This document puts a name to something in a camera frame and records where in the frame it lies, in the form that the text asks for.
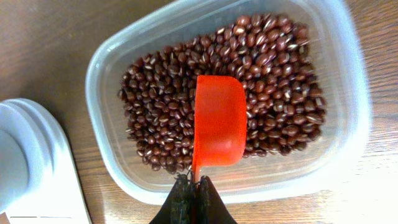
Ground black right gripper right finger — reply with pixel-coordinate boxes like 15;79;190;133
194;176;237;224

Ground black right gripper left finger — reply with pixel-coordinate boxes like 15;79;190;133
149;173;195;224

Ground red measuring scoop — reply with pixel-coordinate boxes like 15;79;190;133
192;75;247;192

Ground white digital kitchen scale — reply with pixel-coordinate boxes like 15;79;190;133
1;98;91;223

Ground white bowl on scale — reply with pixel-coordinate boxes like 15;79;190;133
0;129;30;214

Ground red adzuki beans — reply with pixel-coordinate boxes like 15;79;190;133
117;13;326;174

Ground clear plastic bean container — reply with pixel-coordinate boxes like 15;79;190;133
85;1;371;205

